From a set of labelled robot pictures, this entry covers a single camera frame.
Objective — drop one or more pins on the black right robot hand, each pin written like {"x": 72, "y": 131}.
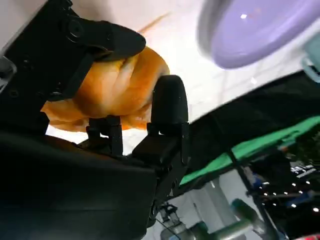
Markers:
{"x": 62, "y": 180}

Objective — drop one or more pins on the orange and white bread roll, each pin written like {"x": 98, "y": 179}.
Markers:
{"x": 120, "y": 92}

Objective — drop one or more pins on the white machine column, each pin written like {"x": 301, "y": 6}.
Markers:
{"x": 215, "y": 197}

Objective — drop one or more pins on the thin orange sliver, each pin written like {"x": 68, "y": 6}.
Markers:
{"x": 155, "y": 22}

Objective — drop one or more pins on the green cloth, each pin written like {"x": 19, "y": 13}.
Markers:
{"x": 250, "y": 147}

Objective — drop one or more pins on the black backdrop cloth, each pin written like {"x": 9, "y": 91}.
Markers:
{"x": 250, "y": 107}

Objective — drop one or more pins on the lilac plate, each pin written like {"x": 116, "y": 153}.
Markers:
{"x": 255, "y": 35}

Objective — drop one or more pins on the pale green mug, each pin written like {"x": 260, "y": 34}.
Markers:
{"x": 313, "y": 50}

